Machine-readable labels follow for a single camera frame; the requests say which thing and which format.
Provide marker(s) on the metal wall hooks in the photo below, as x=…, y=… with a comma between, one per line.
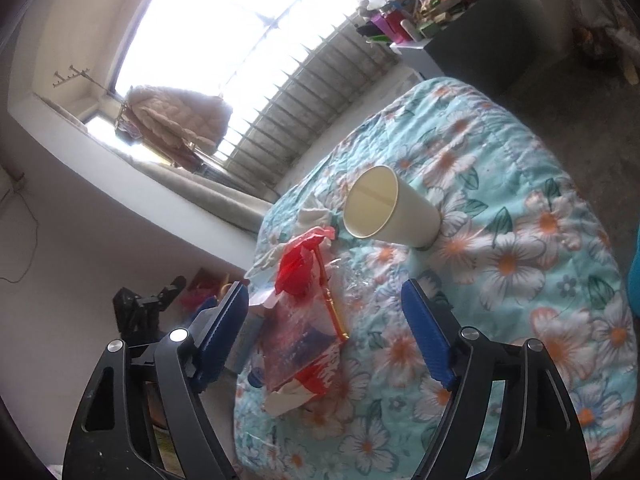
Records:
x=70, y=76

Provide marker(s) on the clear plastic bag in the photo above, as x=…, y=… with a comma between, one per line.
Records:
x=357, y=282

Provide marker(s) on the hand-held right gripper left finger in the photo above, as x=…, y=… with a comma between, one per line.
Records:
x=222, y=332

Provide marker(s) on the floral teal blanket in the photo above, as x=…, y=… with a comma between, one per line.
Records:
x=505, y=220

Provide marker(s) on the clear bottle with blue label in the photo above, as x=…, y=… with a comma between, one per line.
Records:
x=300, y=342

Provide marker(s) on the pink bag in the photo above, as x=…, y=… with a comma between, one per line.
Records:
x=200, y=292

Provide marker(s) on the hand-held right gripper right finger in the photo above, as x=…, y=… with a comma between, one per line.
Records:
x=427, y=332

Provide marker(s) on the red plastic wrapper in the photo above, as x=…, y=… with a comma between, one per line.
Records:
x=295, y=270

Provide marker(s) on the grey corrugated roof panel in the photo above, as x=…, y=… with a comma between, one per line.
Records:
x=320, y=95

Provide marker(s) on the pile of assorted shelf clutter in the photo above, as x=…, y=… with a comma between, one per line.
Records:
x=415, y=5

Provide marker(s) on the white crumpled tissue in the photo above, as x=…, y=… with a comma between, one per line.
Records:
x=312, y=216

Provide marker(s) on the beige quilted jacket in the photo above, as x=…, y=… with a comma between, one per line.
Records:
x=175, y=120

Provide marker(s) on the red and white snack packet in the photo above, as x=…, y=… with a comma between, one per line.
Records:
x=315, y=382

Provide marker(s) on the cream paper cup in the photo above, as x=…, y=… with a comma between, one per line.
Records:
x=400, y=210

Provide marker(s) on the black clamp stand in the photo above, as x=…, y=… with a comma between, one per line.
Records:
x=137, y=310

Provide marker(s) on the yellow plastic stick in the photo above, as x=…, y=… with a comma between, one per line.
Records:
x=331, y=307

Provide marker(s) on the dark cabinet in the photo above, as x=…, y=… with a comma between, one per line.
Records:
x=475, y=45

